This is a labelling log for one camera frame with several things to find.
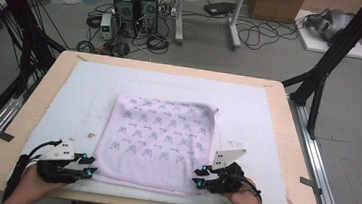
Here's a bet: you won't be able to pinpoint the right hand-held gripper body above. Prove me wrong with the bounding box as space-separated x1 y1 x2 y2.
205 145 250 198

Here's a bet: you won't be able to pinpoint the black tape piece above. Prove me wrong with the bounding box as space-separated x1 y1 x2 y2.
0 131 16 143

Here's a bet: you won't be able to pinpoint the slim black computer tower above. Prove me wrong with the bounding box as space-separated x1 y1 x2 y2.
136 0 162 35

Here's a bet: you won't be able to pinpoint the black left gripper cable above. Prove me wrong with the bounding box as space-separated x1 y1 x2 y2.
3 135 63 204

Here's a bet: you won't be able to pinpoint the black flat device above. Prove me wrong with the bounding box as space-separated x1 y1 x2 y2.
202 0 237 19

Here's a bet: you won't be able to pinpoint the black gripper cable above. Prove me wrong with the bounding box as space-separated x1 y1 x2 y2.
225 173 270 204
3 135 63 204

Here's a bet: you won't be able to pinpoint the tangled black floor cables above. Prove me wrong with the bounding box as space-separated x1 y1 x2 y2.
233 16 299 56

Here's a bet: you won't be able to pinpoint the coiled black cable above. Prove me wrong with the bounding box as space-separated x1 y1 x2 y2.
144 32 171 57

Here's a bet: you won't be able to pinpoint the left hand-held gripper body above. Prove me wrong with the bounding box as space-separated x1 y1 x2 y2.
34 137 83 186

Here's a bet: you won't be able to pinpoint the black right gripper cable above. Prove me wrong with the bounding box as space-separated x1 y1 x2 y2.
225 173 270 204

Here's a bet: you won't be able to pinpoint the large black computer tower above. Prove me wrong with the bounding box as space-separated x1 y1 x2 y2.
109 0 142 39

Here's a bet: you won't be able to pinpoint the white foam mat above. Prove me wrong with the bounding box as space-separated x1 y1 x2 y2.
4 54 303 204

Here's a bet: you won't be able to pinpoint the grey tape piece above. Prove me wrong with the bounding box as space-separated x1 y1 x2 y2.
298 176 324 197

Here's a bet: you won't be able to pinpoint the brown cardboard box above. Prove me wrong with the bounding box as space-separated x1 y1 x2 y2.
246 0 307 25

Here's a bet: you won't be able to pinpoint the person's left hand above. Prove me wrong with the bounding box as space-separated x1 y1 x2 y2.
18 162 70 204

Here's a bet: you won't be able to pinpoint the white power supply unit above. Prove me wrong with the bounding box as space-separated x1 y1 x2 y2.
99 12 115 41

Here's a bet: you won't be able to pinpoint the white desk leg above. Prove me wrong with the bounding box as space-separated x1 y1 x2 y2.
225 0 247 52
173 0 189 46

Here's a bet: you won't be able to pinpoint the grey headset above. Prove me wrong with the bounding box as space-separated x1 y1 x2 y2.
303 6 354 44

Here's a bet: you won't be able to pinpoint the pink towel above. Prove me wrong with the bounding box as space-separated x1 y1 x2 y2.
90 89 220 198

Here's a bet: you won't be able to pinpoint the black metal frame stand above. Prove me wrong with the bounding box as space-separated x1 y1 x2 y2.
0 0 73 103
275 0 362 146

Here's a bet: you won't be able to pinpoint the white floor board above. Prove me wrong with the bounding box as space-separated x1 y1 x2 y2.
290 9 362 60

